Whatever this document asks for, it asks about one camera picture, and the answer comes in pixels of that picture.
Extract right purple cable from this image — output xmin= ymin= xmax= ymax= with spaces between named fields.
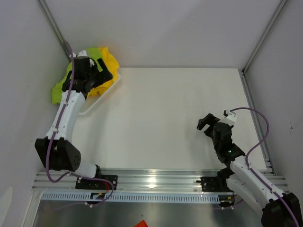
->
xmin=228 ymin=107 xmax=301 ymax=227

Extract corner aluminium post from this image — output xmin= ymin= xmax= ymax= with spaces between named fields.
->
xmin=36 ymin=0 xmax=69 ymax=59
xmin=242 ymin=0 xmax=291 ymax=75

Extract right side aluminium rail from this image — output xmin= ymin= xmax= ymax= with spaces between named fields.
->
xmin=238 ymin=69 xmax=276 ymax=176

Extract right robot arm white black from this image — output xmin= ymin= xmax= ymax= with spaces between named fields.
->
xmin=197 ymin=112 xmax=303 ymax=227

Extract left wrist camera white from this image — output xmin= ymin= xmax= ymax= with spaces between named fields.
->
xmin=72 ymin=50 xmax=89 ymax=58

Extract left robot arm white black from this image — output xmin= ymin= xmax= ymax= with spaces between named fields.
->
xmin=35 ymin=56 xmax=113 ymax=189

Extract right corner aluminium post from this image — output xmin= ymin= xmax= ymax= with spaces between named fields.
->
xmin=242 ymin=0 xmax=291 ymax=75

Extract lime green shorts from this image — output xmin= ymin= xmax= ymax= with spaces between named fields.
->
xmin=51 ymin=47 xmax=106 ymax=105

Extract orange object at bottom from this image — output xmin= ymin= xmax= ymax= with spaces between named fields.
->
xmin=134 ymin=220 xmax=148 ymax=227

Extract slotted cable duct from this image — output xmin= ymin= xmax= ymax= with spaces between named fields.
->
xmin=41 ymin=192 xmax=220 ymax=204

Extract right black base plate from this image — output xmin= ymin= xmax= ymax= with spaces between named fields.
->
xmin=196 ymin=176 xmax=229 ymax=192

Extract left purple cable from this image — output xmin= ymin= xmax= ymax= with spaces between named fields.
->
xmin=45 ymin=40 xmax=115 ymax=209

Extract yellow shorts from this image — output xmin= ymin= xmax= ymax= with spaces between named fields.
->
xmin=86 ymin=47 xmax=120 ymax=97

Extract white plastic basket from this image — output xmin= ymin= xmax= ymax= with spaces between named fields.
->
xmin=79 ymin=73 xmax=121 ymax=116

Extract left corner aluminium post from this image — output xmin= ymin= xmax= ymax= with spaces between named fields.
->
xmin=36 ymin=0 xmax=69 ymax=59

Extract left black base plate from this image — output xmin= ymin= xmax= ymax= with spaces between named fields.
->
xmin=75 ymin=175 xmax=118 ymax=191

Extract purple cable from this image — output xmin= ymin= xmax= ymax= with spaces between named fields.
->
xmin=45 ymin=40 xmax=115 ymax=209
xmin=228 ymin=107 xmax=301 ymax=227

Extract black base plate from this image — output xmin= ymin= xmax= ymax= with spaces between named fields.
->
xmin=75 ymin=175 xmax=118 ymax=191
xmin=196 ymin=176 xmax=229 ymax=192

